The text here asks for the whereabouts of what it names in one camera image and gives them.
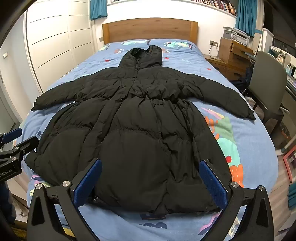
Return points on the grey chair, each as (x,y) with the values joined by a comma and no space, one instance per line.
(268,78)

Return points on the teal curtain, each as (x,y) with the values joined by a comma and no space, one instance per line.
(98,9)
(246,14)

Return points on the wall socket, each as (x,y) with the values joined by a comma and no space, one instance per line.
(214,43)

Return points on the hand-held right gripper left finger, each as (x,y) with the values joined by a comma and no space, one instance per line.
(87,183)

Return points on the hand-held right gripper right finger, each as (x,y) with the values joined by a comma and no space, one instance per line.
(214,185)

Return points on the white side cabinet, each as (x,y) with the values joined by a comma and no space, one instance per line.
(267,40)

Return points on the white wardrobe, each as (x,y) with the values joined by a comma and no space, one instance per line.
(57,34)

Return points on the wooden bedside cabinet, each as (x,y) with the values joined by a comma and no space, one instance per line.
(233,55)

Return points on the red picture frame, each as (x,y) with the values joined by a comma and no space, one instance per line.
(289,162)

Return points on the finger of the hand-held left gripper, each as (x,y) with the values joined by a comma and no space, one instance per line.
(25,146)
(11,135)

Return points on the grey storage box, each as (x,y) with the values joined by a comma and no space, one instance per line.
(227,32)

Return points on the dark blue bag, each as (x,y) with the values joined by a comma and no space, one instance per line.
(240,81)

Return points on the white printer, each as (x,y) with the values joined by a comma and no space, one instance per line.
(241,37)

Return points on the wooden headboard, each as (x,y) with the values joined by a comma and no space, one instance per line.
(150,30)

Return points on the dark blue cloth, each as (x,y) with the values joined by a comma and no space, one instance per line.
(5,201)

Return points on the black puffer coat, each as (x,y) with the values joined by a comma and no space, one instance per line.
(138,139)

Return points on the row of books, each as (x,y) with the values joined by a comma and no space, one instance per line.
(219,4)

